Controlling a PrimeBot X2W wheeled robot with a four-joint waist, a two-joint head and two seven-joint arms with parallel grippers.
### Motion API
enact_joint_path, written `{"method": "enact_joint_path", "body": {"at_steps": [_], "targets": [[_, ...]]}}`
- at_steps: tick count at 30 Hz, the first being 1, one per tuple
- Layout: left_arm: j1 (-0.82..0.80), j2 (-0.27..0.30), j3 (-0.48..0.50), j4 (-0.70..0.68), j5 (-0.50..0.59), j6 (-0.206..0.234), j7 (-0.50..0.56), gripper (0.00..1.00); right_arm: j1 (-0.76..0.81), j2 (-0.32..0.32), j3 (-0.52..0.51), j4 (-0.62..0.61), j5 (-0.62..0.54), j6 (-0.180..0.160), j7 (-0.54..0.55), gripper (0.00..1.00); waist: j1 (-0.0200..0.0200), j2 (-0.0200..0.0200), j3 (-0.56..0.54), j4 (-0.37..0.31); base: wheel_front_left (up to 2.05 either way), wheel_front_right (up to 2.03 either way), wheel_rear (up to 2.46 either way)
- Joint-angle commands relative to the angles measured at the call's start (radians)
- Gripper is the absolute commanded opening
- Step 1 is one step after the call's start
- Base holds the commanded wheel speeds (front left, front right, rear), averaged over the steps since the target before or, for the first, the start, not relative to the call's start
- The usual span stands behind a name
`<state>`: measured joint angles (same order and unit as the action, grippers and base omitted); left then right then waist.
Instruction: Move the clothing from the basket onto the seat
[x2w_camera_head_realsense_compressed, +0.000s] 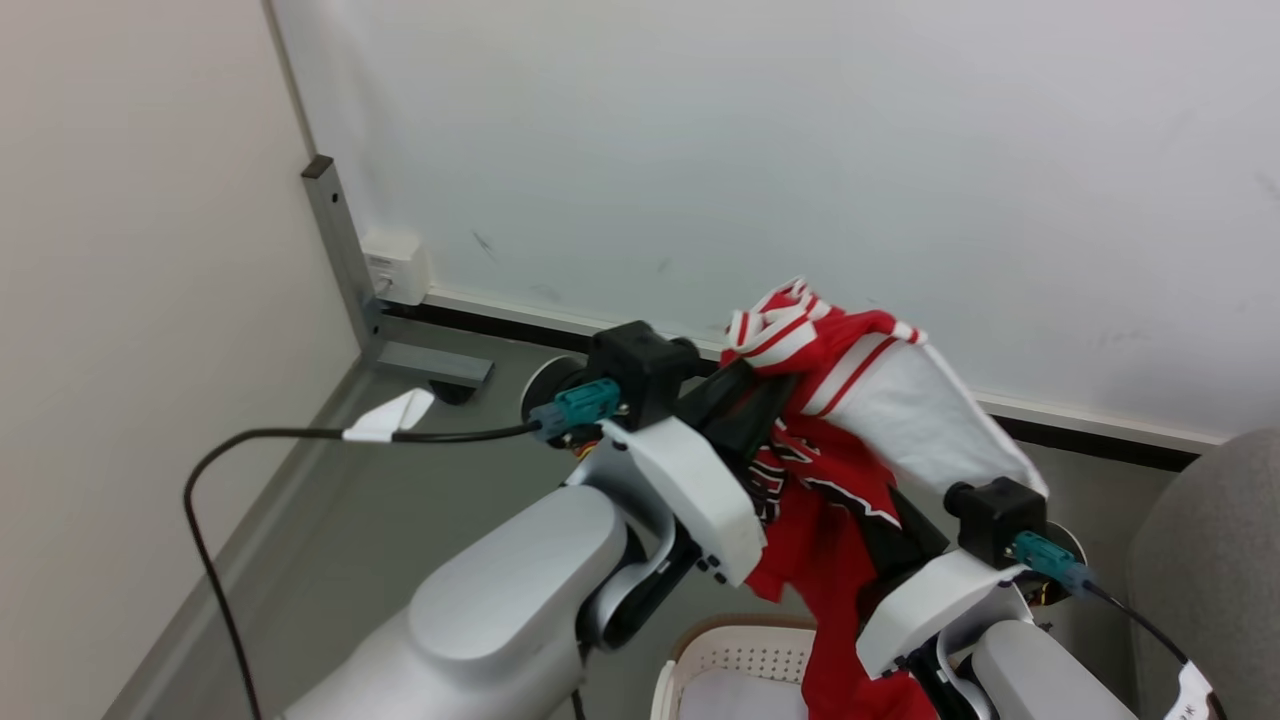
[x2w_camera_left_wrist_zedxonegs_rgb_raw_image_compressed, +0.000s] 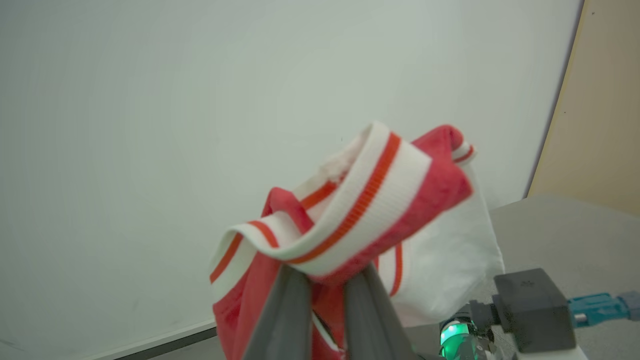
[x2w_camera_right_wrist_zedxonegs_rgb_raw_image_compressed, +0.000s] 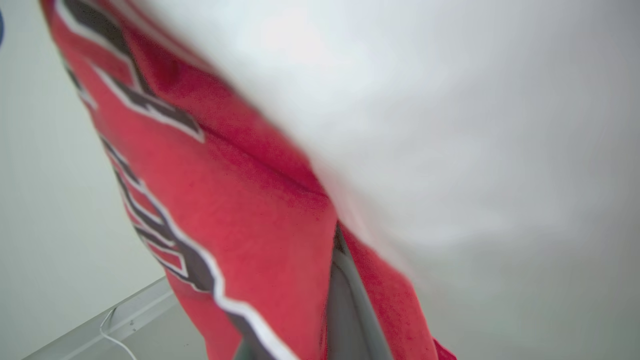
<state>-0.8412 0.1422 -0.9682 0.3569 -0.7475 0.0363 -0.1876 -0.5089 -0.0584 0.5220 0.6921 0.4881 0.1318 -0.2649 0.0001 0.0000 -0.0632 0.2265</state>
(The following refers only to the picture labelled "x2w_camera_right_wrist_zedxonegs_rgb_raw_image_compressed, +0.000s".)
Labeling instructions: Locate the white baseboard strip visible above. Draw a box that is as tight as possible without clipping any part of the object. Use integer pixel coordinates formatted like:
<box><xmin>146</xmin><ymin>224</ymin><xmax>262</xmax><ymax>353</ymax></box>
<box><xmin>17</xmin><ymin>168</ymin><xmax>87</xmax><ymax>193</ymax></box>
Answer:
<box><xmin>22</xmin><ymin>276</ymin><xmax>177</xmax><ymax>360</ymax></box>

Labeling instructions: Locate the thin white cable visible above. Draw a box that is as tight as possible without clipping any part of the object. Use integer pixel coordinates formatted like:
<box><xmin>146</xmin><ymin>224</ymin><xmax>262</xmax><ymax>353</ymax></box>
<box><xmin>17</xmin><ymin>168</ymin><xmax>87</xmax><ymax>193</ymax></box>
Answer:
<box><xmin>99</xmin><ymin>307</ymin><xmax>137</xmax><ymax>360</ymax></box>

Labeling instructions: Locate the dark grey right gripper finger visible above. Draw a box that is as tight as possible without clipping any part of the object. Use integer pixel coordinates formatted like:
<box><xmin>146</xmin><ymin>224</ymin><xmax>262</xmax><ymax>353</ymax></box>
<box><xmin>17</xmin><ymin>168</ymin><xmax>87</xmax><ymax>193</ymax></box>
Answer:
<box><xmin>325</xmin><ymin>223</ymin><xmax>394</xmax><ymax>360</ymax></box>

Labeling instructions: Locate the white cloth garment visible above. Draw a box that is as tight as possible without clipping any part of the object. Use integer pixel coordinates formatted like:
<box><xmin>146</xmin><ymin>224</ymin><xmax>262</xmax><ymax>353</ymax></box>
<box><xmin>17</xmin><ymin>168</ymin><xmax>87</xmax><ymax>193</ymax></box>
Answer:
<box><xmin>111</xmin><ymin>0</ymin><xmax>640</xmax><ymax>321</ymax></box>

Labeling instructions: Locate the red jersey with black lettering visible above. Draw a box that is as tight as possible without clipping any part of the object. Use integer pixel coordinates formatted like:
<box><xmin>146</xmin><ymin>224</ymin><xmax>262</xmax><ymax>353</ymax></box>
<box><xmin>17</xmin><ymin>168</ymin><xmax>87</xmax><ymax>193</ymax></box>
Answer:
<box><xmin>40</xmin><ymin>0</ymin><xmax>457</xmax><ymax>360</ymax></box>

